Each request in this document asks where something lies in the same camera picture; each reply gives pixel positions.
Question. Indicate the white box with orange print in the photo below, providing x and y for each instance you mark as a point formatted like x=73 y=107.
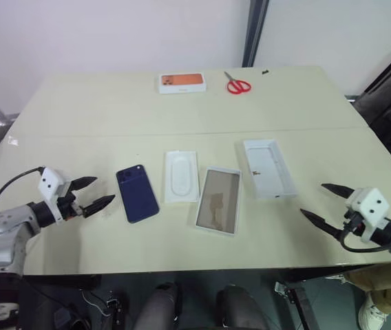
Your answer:
x=181 y=82

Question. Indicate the dark vertical post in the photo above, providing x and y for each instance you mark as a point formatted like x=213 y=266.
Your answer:
x=255 y=31

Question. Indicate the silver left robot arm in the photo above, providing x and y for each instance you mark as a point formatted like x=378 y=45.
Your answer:
x=6 y=233

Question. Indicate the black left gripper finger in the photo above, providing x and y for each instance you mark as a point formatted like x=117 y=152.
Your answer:
x=99 y=205
x=83 y=181

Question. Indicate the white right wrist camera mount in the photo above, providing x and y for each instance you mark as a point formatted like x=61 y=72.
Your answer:
x=371 y=206

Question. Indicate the metal table bracket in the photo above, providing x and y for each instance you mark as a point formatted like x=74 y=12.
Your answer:
x=285 y=288

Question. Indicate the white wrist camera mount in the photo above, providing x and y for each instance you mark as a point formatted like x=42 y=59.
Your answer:
x=49 y=182
x=371 y=206

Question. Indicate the white shoe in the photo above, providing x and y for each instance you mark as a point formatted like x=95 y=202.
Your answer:
x=371 y=314

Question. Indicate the small clear plastic scrap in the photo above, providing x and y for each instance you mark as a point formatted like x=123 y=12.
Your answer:
x=12 y=140

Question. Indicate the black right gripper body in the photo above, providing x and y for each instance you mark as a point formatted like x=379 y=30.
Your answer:
x=352 y=225

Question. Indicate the dark rounded shape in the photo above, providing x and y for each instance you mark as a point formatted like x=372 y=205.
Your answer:
x=240 y=307
x=157 y=306

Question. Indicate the white moulded tray insert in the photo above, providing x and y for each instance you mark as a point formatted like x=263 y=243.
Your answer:
x=181 y=177

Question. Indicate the dark blue smartphone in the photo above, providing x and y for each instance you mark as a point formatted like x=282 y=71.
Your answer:
x=137 y=196

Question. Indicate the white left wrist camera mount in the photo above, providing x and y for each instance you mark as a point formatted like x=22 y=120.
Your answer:
x=49 y=182

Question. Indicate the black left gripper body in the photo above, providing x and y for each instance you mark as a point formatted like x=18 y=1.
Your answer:
x=70 y=208

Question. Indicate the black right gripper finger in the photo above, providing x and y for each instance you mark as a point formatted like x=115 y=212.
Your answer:
x=338 y=190
x=321 y=222

